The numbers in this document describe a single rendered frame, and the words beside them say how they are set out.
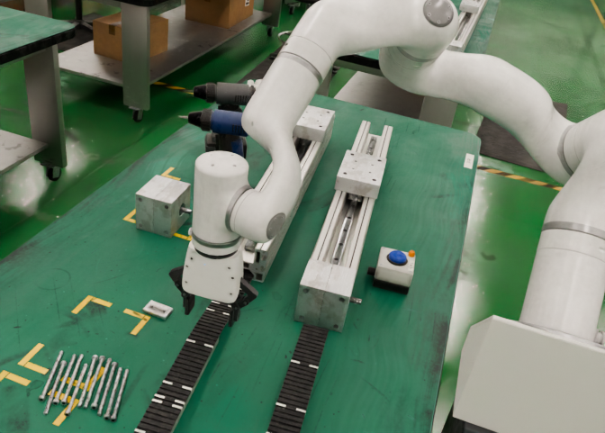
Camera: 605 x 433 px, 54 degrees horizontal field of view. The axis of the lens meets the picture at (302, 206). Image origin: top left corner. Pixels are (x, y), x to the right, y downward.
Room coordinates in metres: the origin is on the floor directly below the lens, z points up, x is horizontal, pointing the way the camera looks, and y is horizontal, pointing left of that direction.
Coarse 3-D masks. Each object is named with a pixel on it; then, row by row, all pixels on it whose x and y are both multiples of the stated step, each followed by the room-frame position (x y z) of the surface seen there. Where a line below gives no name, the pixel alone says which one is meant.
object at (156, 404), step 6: (156, 402) 0.63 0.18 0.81; (162, 402) 0.63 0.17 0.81; (168, 402) 0.63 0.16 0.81; (150, 408) 0.62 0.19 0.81; (156, 408) 0.62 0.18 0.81; (162, 408) 0.62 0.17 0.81; (168, 408) 0.62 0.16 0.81; (174, 408) 0.62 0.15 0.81; (180, 408) 0.62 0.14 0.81; (174, 414) 0.61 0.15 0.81
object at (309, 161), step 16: (320, 144) 1.56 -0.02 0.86; (304, 160) 1.44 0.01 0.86; (320, 160) 1.61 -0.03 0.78; (304, 176) 1.36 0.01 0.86; (304, 192) 1.40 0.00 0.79; (288, 224) 1.22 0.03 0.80; (272, 240) 1.05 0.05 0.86; (256, 256) 1.01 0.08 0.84; (272, 256) 1.07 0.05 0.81; (256, 272) 1.01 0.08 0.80
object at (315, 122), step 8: (304, 112) 1.68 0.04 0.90; (312, 112) 1.69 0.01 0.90; (320, 112) 1.70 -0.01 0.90; (328, 112) 1.71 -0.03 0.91; (304, 120) 1.62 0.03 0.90; (312, 120) 1.63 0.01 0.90; (320, 120) 1.64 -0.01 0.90; (328, 120) 1.65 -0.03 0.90; (296, 128) 1.58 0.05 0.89; (304, 128) 1.58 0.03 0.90; (312, 128) 1.57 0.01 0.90; (320, 128) 1.58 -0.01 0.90; (328, 128) 1.63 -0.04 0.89; (296, 136) 1.58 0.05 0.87; (304, 136) 1.58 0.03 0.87; (312, 136) 1.57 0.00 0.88; (320, 136) 1.57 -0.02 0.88; (304, 144) 1.59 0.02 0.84
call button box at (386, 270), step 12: (384, 252) 1.11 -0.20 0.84; (384, 264) 1.06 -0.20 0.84; (396, 264) 1.06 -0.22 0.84; (408, 264) 1.07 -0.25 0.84; (384, 276) 1.05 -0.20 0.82; (396, 276) 1.04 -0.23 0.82; (408, 276) 1.04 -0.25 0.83; (384, 288) 1.05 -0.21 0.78; (396, 288) 1.04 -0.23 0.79; (408, 288) 1.04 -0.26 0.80
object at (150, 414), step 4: (148, 408) 0.61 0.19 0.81; (148, 412) 0.61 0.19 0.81; (152, 412) 0.61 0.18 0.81; (156, 412) 0.61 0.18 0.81; (160, 412) 0.61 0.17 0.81; (164, 412) 0.61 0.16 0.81; (144, 416) 0.60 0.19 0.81; (148, 416) 0.60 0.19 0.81; (152, 416) 0.60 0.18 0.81; (156, 416) 0.60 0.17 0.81; (160, 416) 0.60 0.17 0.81; (164, 416) 0.60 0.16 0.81; (168, 416) 0.60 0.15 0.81; (172, 416) 0.61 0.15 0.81; (176, 416) 0.61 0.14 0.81; (156, 420) 0.59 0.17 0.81; (160, 420) 0.59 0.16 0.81; (164, 420) 0.60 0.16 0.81; (168, 420) 0.60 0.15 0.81; (172, 420) 0.60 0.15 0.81; (168, 424) 0.59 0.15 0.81; (172, 424) 0.59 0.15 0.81
